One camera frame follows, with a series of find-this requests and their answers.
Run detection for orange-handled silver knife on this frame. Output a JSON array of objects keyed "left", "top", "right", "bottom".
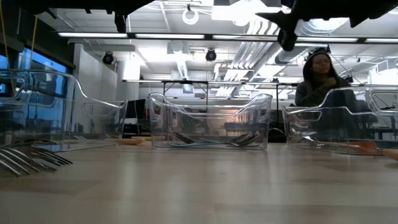
[{"left": 130, "top": 135, "right": 167, "bottom": 141}]

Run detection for white cable coil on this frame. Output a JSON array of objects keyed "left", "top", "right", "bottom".
[{"left": 182, "top": 7, "right": 200, "bottom": 26}]

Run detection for long ceiling light bar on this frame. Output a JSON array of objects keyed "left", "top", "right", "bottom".
[{"left": 57, "top": 30, "right": 398, "bottom": 44}]

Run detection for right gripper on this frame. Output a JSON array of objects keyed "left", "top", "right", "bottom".
[{"left": 256, "top": 0, "right": 352, "bottom": 52}]

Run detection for person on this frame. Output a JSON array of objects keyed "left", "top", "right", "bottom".
[{"left": 294, "top": 50, "right": 360, "bottom": 138}]

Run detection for black monitor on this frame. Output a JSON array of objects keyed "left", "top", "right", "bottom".
[{"left": 125, "top": 98, "right": 147, "bottom": 137}]

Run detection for white ceiling duct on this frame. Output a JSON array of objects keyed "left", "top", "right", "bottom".
[{"left": 167, "top": 40, "right": 195, "bottom": 80}]

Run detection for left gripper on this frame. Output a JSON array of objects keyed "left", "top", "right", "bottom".
[{"left": 93, "top": 0, "right": 155, "bottom": 34}]

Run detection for wooden utensil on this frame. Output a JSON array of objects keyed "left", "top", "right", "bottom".
[{"left": 118, "top": 138, "right": 147, "bottom": 146}]

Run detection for black-framed background table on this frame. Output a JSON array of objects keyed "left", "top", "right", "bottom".
[
  {"left": 161, "top": 80, "right": 210, "bottom": 108},
  {"left": 275, "top": 82, "right": 299, "bottom": 106}
]

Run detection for white ceiling pipes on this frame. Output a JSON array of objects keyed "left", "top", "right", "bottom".
[{"left": 231, "top": 12, "right": 289, "bottom": 71}]

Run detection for clear plastic bin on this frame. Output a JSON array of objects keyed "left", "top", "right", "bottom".
[
  {"left": 281, "top": 86, "right": 398, "bottom": 156},
  {"left": 0, "top": 68, "right": 129, "bottom": 153},
  {"left": 147, "top": 92, "right": 274, "bottom": 151},
  {"left": 167, "top": 104, "right": 249, "bottom": 144}
]

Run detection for teal-handled metal spoon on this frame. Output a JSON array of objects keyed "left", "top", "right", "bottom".
[
  {"left": 186, "top": 133, "right": 249, "bottom": 146},
  {"left": 170, "top": 131, "right": 218, "bottom": 146},
  {"left": 169, "top": 133, "right": 262, "bottom": 147}
]

